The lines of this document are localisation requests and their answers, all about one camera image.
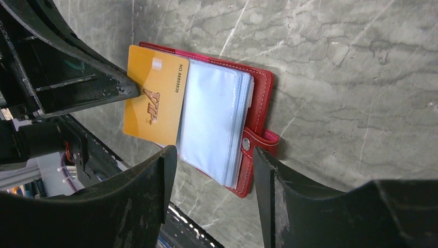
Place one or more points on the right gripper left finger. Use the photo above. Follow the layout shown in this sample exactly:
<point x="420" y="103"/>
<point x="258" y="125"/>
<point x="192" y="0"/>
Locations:
<point x="125" y="210"/>

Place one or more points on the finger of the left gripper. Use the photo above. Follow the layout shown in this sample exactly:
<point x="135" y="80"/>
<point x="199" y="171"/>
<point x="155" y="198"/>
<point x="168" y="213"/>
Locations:
<point x="43" y="20"/>
<point x="98" y="89"/>

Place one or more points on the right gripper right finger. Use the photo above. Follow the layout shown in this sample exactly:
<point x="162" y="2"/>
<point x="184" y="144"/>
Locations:
<point x="296" y="211"/>

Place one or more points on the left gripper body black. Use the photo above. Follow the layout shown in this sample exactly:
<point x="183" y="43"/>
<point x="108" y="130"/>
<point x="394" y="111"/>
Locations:
<point x="46" y="134"/>

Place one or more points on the gold VIP credit card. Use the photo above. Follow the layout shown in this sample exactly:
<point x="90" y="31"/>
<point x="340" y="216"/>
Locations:
<point x="155" y="115"/>

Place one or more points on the red leather card holder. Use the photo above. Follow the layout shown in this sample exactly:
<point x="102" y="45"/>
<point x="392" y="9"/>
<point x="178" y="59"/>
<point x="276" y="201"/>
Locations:
<point x="222" y="121"/>

